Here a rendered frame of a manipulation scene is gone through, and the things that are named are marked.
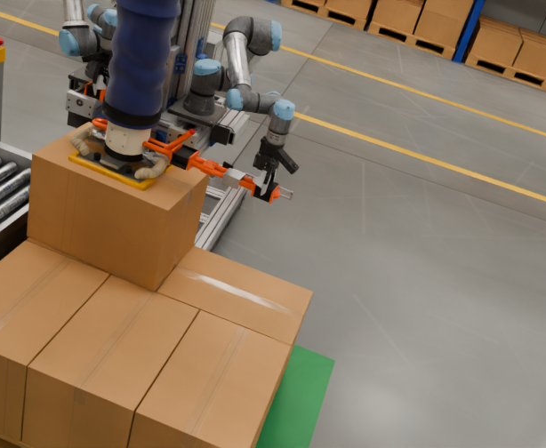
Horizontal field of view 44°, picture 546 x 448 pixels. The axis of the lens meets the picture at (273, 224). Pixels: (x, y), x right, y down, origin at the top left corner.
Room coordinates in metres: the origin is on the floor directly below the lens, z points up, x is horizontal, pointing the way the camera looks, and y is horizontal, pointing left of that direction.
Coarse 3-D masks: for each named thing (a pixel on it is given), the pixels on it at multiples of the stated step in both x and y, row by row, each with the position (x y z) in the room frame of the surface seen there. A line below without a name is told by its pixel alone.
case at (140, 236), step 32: (32, 160) 2.22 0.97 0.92; (64, 160) 2.24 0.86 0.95; (32, 192) 2.22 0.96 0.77; (64, 192) 2.20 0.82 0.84; (96, 192) 2.17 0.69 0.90; (128, 192) 2.16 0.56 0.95; (160, 192) 2.22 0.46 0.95; (192, 192) 2.34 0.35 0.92; (32, 224) 2.22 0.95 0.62; (64, 224) 2.19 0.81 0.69; (96, 224) 2.17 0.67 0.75; (128, 224) 2.14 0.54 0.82; (160, 224) 2.12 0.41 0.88; (192, 224) 2.42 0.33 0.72; (96, 256) 2.17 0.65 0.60; (128, 256) 2.14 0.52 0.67; (160, 256) 2.13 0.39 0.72
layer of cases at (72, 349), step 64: (64, 256) 2.17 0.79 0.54; (192, 256) 2.44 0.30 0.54; (0, 320) 1.73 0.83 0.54; (64, 320) 1.82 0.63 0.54; (128, 320) 1.92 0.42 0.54; (192, 320) 2.03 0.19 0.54; (256, 320) 2.14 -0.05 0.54; (0, 384) 1.57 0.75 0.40; (64, 384) 1.54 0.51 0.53; (128, 384) 1.61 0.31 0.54; (192, 384) 1.70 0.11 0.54; (256, 384) 1.79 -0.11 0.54
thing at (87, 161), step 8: (96, 152) 2.29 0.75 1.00; (72, 160) 2.25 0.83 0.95; (80, 160) 2.25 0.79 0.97; (88, 160) 2.26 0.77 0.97; (96, 160) 2.27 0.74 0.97; (96, 168) 2.23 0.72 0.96; (104, 168) 2.24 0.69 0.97; (112, 168) 2.25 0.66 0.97; (120, 168) 2.27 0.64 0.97; (128, 168) 2.25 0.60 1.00; (112, 176) 2.22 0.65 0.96; (120, 176) 2.22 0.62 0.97; (128, 176) 2.23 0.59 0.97; (128, 184) 2.20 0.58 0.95; (136, 184) 2.20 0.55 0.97; (144, 184) 2.22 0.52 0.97
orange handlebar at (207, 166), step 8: (96, 120) 2.38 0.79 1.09; (104, 120) 2.40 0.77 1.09; (104, 128) 2.35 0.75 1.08; (144, 144) 2.32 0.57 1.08; (152, 144) 2.32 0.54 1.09; (160, 144) 2.35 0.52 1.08; (160, 152) 2.31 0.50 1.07; (168, 152) 2.30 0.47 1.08; (192, 160) 2.29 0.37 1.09; (200, 160) 2.32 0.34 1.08; (208, 160) 2.32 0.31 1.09; (200, 168) 2.27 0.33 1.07; (208, 168) 2.27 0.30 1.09; (216, 168) 2.30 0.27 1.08; (224, 168) 2.31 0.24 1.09; (240, 184) 2.24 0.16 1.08; (248, 184) 2.24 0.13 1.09
